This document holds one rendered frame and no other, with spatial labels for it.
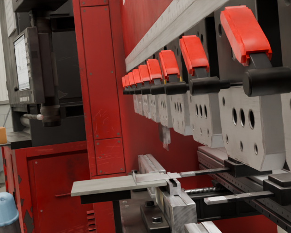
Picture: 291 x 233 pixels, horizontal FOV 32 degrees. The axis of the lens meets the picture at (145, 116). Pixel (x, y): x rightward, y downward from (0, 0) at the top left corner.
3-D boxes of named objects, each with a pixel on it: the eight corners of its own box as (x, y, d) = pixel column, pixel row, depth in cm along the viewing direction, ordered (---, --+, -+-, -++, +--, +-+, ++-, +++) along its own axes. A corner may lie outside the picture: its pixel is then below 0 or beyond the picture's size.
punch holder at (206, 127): (191, 139, 79) (181, 32, 78) (245, 133, 80) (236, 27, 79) (213, 150, 64) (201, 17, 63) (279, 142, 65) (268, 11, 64)
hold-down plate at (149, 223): (140, 212, 161) (139, 203, 161) (157, 211, 161) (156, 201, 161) (150, 240, 131) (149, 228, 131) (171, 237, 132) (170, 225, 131)
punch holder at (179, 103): (172, 130, 99) (164, 44, 98) (215, 125, 100) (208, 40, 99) (185, 136, 84) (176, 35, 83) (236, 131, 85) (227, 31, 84)
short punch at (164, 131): (160, 147, 155) (157, 116, 154) (166, 146, 155) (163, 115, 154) (164, 151, 145) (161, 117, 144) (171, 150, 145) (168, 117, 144)
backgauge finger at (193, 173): (176, 177, 155) (174, 161, 155) (259, 168, 158) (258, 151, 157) (182, 184, 143) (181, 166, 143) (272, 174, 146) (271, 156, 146)
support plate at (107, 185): (74, 184, 157) (73, 181, 156) (159, 175, 159) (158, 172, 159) (70, 196, 139) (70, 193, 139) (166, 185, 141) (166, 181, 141)
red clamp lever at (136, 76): (130, 68, 139) (135, 91, 132) (145, 66, 139) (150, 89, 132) (130, 73, 140) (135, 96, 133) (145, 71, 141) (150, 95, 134)
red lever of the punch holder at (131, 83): (126, 71, 159) (130, 91, 152) (139, 70, 159) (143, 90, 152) (126, 76, 160) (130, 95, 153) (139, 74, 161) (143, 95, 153)
